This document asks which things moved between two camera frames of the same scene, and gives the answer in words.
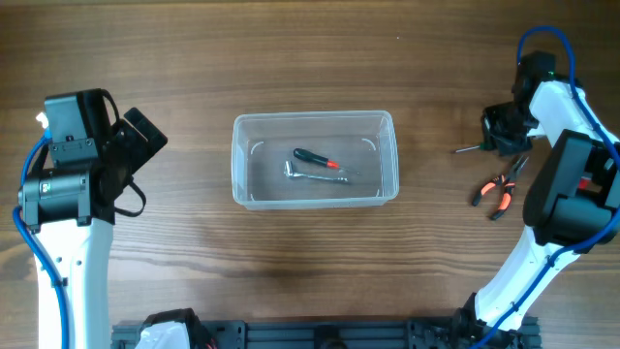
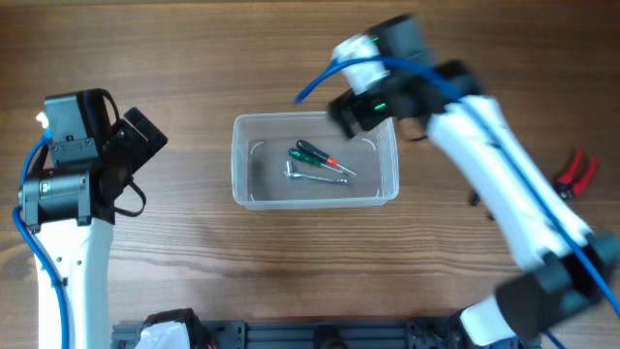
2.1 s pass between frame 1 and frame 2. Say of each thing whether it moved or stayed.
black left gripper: stayed
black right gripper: moved
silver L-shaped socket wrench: stayed
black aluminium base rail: stayed
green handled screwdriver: moved
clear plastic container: stayed
